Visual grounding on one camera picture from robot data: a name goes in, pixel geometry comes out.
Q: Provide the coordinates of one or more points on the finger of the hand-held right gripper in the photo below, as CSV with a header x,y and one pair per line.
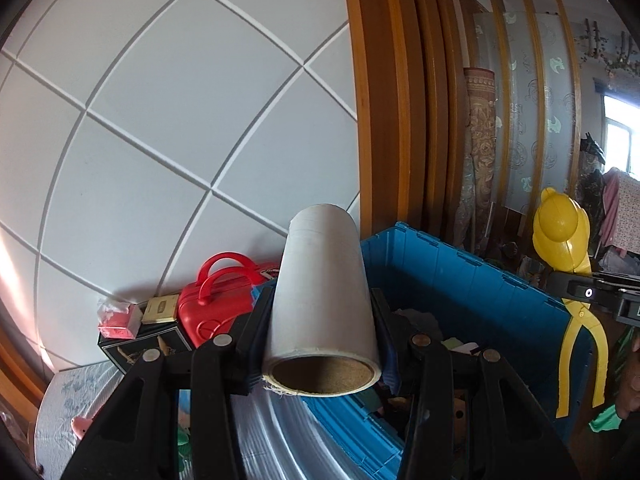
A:
x,y
600,295

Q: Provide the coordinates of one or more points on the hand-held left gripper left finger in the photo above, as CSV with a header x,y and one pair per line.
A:
x,y
257,340

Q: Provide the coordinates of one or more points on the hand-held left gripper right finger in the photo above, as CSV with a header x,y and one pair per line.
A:
x,y
387,355

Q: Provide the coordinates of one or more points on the white film roll cardboard core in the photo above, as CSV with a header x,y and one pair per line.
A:
x,y
320,300

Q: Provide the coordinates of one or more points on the yellow duck-shaped tongs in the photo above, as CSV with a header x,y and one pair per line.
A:
x,y
555,225

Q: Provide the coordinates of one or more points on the blue plastic crate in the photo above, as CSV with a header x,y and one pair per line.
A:
x,y
475,285

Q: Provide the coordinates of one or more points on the red toy suitcase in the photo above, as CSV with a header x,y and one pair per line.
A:
x,y
210,315

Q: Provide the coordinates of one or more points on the hanging pink garment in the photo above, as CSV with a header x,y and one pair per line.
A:
x,y
622,210

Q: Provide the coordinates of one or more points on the gold small box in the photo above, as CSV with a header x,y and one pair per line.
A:
x,y
160,310

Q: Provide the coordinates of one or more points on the green cloth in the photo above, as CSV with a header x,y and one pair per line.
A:
x,y
605,417

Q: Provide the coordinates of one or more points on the black gift box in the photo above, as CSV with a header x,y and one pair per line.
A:
x,y
125,352

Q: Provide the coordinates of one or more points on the pink tissue box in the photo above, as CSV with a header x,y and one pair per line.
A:
x,y
120,322

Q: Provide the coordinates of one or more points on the window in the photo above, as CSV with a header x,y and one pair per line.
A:
x,y
622,130

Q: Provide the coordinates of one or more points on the pink pig plush red dress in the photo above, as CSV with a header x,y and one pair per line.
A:
x,y
82,425

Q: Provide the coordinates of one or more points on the frosted glass wooden door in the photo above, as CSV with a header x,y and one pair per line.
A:
x,y
530,110

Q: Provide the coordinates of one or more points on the rolled patterned carpet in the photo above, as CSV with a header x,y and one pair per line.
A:
x,y
480,135

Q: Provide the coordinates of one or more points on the artificial vine garland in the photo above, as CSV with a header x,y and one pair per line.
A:
x,y
610,52

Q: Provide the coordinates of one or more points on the white padded wooden-framed headboard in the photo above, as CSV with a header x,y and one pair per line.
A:
x,y
150,110

